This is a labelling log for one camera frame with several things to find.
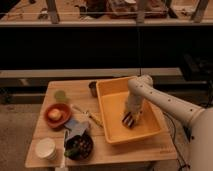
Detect white stacked cups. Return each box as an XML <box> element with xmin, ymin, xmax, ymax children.
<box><xmin>35</xmin><ymin>138</ymin><xmax>56</xmax><ymax>160</ymax></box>

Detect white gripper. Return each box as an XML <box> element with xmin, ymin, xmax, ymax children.
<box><xmin>124</xmin><ymin>94</ymin><xmax>143</xmax><ymax>121</ymax></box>

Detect dark metal cup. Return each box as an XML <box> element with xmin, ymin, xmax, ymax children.
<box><xmin>89</xmin><ymin>81</ymin><xmax>97</xmax><ymax>97</ymax></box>

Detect black cable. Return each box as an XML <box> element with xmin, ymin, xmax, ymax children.
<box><xmin>163</xmin><ymin>113</ymin><xmax>191</xmax><ymax>171</ymax></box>

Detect yellow handled utensil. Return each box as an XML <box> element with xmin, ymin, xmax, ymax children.
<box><xmin>71</xmin><ymin>105</ymin><xmax>103</xmax><ymax>127</ymax></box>

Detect orange bowl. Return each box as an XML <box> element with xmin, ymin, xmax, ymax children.
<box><xmin>44</xmin><ymin>103</ymin><xmax>72</xmax><ymax>129</ymax></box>

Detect yellow round food item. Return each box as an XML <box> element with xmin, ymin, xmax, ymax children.
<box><xmin>48</xmin><ymin>109</ymin><xmax>62</xmax><ymax>121</ymax></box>

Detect green round lid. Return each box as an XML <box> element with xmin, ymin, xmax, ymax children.
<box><xmin>54</xmin><ymin>90</ymin><xmax>67</xmax><ymax>103</ymax></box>

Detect dark bowl with contents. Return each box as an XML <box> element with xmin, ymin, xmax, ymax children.
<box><xmin>64</xmin><ymin>133</ymin><xmax>93</xmax><ymax>160</ymax></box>

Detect white utensil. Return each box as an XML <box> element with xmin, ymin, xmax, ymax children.
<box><xmin>55</xmin><ymin>130</ymin><xmax>69</xmax><ymax>171</ymax></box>

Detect blue cloth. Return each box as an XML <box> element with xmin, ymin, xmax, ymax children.
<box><xmin>65</xmin><ymin>119</ymin><xmax>90</xmax><ymax>137</ymax></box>

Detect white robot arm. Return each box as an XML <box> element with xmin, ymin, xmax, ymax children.
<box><xmin>124</xmin><ymin>75</ymin><xmax>213</xmax><ymax>171</ymax></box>

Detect striped brown eraser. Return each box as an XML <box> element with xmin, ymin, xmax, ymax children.
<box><xmin>122</xmin><ymin>112</ymin><xmax>136</xmax><ymax>129</ymax></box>

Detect yellow plastic bin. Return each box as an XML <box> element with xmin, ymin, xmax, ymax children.
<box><xmin>95</xmin><ymin>75</ymin><xmax>166</xmax><ymax>145</ymax></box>

